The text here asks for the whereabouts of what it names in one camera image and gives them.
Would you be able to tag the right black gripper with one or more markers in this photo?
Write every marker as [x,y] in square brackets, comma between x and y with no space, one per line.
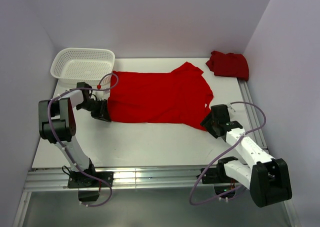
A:
[208,119]

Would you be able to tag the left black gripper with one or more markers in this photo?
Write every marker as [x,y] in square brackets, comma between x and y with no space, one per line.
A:
[103,113]

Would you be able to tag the bright red t-shirt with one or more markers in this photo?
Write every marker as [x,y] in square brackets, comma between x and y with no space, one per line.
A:
[181,96]

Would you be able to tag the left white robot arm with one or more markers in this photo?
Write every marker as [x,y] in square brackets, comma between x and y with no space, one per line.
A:
[57,125]

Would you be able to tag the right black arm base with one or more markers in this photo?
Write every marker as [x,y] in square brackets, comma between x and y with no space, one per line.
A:
[221,184]

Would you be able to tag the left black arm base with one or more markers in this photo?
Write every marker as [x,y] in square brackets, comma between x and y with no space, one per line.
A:
[88,188]

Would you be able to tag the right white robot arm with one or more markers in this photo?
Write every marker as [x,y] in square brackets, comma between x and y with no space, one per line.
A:
[266,177]

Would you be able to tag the white perforated plastic basket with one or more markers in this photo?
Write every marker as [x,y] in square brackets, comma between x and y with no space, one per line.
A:
[90,65]

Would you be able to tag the dark red t-shirt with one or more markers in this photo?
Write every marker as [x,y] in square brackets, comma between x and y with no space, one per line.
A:
[228,65]

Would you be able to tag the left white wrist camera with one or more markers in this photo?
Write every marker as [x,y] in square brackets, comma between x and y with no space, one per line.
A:
[106,93]

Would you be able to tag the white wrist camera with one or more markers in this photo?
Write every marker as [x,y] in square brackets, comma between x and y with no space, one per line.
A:
[229,106]
[106,93]

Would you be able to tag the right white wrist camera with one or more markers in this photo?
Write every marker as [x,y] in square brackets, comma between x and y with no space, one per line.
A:
[229,106]

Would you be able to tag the right side aluminium rail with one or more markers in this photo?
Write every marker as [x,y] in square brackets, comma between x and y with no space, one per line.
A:
[252,114]

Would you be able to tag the aluminium rail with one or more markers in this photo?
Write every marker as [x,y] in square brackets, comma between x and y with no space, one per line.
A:
[252,114]
[53,179]

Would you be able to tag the front aluminium rail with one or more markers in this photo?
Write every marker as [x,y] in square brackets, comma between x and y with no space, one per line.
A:
[53,179]

